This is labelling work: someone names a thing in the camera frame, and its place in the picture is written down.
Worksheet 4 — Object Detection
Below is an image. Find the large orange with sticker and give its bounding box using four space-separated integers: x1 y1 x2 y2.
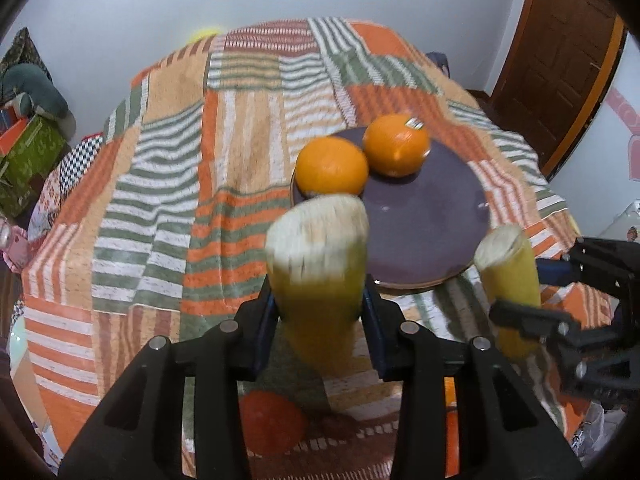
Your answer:
362 114 431 178

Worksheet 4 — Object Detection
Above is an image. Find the plain large orange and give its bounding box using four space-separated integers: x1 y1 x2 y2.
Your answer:
294 136 369 197

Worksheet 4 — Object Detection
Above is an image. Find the red tomato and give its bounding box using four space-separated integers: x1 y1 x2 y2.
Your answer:
239 390 307 456

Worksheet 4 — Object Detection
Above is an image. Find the purple ceramic plate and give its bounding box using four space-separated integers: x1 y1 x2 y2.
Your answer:
290 126 493 291

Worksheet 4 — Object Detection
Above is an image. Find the striped patchwork bed cover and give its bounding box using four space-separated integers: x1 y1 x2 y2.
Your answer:
8 16 616 480

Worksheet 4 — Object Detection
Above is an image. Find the brown wooden door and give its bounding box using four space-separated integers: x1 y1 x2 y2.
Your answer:
491 0 625 177

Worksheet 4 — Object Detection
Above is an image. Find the green cardboard box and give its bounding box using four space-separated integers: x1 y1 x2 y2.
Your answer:
1 115 68 219

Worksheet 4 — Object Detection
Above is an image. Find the grey stuffed pillow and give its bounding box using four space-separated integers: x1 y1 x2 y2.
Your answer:
1 63 68 120

